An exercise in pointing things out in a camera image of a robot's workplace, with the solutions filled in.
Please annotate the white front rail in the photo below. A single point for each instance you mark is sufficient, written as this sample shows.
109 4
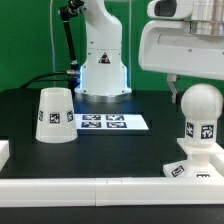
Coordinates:
110 192

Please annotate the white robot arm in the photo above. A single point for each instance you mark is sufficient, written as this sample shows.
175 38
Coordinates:
103 75

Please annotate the white lamp base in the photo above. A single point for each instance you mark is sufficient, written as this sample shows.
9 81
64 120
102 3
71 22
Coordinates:
198 163

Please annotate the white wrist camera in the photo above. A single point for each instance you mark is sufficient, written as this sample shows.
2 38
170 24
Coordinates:
170 9

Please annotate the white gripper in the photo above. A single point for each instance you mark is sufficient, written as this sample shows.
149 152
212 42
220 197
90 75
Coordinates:
169 47

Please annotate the white rail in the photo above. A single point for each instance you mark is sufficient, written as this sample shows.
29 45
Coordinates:
4 152
218 162
110 192

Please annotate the white left rail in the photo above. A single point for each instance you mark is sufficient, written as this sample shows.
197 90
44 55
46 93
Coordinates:
4 152

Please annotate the white lamp bulb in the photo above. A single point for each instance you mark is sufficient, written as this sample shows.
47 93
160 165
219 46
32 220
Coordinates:
201 105

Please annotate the white lamp shade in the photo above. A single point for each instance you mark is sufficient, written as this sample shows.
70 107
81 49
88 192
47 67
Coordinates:
56 119

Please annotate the white right rail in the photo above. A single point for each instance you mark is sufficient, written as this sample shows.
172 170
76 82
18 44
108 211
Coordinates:
218 162

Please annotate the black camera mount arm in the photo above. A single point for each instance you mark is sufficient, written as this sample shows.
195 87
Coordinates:
71 10

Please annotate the white marker sheet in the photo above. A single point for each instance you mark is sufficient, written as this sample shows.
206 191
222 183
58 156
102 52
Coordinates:
110 122

